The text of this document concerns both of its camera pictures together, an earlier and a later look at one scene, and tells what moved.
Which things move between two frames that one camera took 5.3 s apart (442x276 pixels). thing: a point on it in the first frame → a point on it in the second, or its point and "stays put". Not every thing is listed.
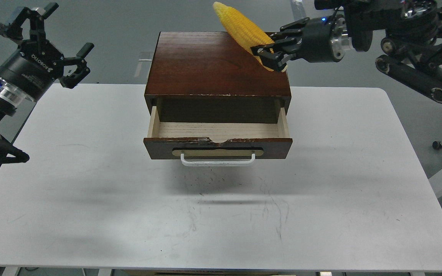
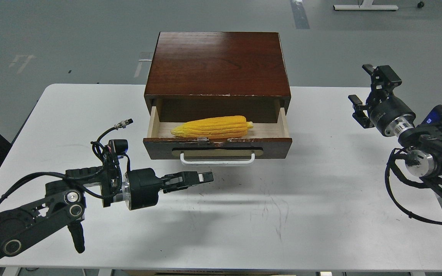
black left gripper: [31, 69] → [141, 187]
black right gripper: [325, 40] → [387, 113]
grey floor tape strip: [298, 9] stays put
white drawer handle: [215, 163] stays put
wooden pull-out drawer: [218, 140] stays put
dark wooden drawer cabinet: [204, 76] stays put
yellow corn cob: [244, 33] → [221, 127]
